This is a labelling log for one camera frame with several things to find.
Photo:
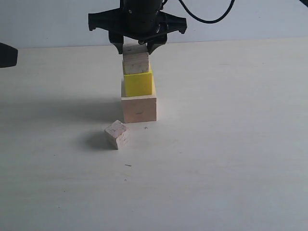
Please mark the medium striped wooden cube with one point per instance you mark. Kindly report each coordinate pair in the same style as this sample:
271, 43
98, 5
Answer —
135, 59

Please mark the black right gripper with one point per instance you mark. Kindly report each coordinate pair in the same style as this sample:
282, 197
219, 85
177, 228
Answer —
141, 20

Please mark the yellow cube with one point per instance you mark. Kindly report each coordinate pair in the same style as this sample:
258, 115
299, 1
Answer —
139, 84

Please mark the small wooden cube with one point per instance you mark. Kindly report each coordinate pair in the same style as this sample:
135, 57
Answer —
117, 134

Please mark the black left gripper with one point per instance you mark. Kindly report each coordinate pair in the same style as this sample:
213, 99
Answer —
8, 56

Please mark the large plain wooden cube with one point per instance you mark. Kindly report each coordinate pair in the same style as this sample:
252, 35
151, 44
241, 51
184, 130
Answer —
138, 108

